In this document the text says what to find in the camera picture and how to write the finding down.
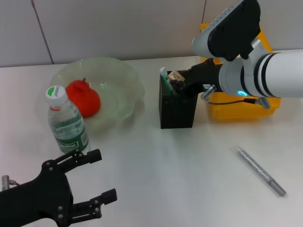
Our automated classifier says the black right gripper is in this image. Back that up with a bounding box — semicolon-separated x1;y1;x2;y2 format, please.
169;58;223;98

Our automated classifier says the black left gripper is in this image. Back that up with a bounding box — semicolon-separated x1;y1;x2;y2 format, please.
0;148;118;227

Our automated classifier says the small tan eraser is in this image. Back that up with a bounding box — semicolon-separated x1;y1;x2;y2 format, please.
167;69;186;82

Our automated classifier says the mint green pen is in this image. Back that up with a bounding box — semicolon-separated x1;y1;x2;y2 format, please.
160;67;177;96

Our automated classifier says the clear bottle with green label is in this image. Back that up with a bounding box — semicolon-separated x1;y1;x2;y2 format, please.
45;85;90;155

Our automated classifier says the orange fruit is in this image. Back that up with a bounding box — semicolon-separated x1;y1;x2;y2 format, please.
65;77;101;118

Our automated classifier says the grey glitter pen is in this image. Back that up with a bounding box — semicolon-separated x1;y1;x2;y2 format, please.
235;145;286;197

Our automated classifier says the black mesh pen holder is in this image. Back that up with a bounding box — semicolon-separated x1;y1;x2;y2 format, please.
158;70;199;130

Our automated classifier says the pale green glass fruit plate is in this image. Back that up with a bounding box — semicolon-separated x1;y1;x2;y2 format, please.
49;56;145;135

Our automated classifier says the silver right wrist plug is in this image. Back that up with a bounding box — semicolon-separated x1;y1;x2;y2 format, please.
200;84;217;101

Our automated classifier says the silver wrist plug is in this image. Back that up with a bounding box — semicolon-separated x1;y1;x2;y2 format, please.
1;175;21;190
200;84;217;101

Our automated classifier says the yellow plastic bin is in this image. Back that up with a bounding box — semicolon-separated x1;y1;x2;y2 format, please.
200;23;282;122

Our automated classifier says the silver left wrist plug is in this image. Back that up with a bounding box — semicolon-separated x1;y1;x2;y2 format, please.
1;175;21;190

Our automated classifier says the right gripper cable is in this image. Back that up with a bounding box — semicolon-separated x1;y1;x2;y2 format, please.
205;96;271;109

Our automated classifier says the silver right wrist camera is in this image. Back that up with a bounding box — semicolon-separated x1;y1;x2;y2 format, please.
191;0;261;62

